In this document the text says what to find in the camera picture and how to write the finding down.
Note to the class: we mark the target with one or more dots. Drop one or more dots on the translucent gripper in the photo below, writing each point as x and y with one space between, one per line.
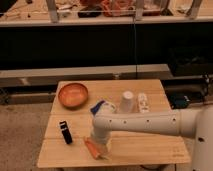
101 150

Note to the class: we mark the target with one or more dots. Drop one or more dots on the orange pepper with green stem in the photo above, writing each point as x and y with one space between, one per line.
89 143

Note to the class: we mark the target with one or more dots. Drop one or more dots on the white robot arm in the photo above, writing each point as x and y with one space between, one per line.
196 123

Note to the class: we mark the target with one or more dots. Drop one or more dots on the blue sponge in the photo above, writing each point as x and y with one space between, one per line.
96 108

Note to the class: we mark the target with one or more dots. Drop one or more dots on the white squeeze tube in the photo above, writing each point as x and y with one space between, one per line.
143 103

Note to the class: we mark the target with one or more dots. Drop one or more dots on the orange wooden bowl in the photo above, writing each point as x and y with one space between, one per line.
73 95

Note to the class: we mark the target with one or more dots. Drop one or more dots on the black object on shelf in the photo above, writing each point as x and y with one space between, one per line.
90 12

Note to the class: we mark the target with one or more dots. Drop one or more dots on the red cloth on shelf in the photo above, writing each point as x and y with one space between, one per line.
117 8

